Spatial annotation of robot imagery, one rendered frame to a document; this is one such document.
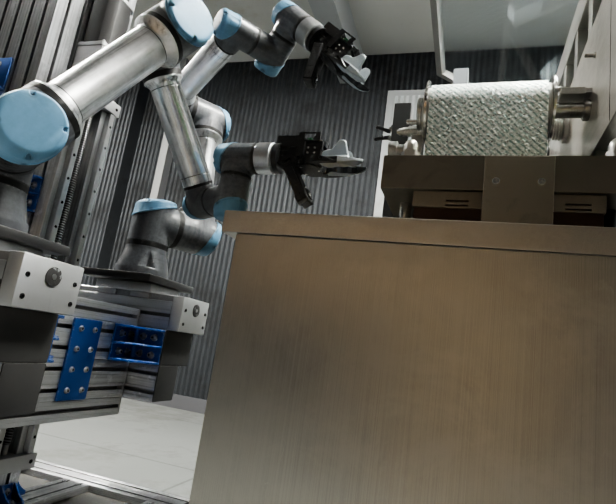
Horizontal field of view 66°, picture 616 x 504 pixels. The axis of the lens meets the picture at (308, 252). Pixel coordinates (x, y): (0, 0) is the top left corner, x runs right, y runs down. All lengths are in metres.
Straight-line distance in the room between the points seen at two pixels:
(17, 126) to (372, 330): 0.65
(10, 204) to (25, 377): 0.32
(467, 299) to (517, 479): 0.23
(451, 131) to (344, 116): 3.77
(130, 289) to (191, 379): 3.38
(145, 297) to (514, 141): 0.97
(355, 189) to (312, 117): 0.90
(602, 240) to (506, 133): 0.40
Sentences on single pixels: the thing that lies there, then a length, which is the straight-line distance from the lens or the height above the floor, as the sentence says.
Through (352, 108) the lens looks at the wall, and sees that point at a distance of 4.84.
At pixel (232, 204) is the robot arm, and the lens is 1.11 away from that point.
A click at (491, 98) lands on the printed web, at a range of 1.11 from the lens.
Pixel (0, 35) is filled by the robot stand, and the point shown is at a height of 1.35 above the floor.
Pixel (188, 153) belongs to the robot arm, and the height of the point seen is 1.11.
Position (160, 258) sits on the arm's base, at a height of 0.88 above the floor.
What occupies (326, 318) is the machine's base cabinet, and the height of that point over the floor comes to 0.73.
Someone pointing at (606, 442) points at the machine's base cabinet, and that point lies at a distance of 0.73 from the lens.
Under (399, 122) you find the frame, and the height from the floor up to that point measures 1.38.
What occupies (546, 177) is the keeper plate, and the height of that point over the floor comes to 0.98.
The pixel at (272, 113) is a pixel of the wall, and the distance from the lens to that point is 5.07.
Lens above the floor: 0.68
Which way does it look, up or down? 12 degrees up
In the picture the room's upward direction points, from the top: 8 degrees clockwise
